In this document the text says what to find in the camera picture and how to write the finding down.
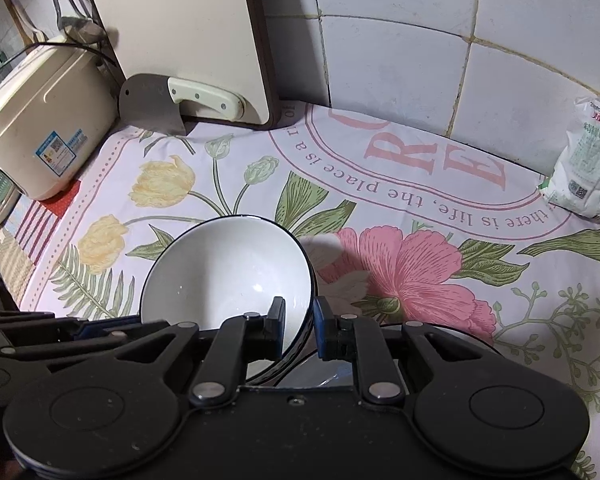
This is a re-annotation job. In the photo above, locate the floral printed mat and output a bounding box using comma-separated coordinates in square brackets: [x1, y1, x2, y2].
[17, 102, 600, 441]

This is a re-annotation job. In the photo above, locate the white bowl with dark rim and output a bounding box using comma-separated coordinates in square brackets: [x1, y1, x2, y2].
[139, 215, 317, 386]
[275, 324, 503, 391]

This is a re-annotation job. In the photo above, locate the cream rice cooker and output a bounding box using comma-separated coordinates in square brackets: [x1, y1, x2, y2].
[0, 42, 118, 202]

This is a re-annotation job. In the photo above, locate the cleaver with cream handle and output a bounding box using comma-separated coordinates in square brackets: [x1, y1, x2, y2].
[118, 73, 248, 137]

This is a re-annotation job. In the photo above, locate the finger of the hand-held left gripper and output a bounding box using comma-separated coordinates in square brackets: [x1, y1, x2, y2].
[0, 322, 177, 367]
[0, 310, 142, 347]

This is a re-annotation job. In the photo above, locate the cream cutting board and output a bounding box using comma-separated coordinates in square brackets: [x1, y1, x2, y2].
[80, 0, 283, 128]

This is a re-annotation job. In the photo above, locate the red striped cloth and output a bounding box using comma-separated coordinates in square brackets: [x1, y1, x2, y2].
[0, 180, 88, 311]

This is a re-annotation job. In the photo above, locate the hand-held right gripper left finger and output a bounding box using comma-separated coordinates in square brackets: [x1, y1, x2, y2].
[107, 296, 287, 408]

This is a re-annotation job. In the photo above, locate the white seasoning bag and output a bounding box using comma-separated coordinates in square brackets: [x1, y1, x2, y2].
[537, 95, 600, 221]

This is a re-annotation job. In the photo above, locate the hanging metal ladle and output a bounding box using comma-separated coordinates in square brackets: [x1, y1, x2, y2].
[42, 0, 106, 43]

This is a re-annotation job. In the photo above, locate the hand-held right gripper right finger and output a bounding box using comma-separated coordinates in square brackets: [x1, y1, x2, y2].
[314, 296, 483, 403]

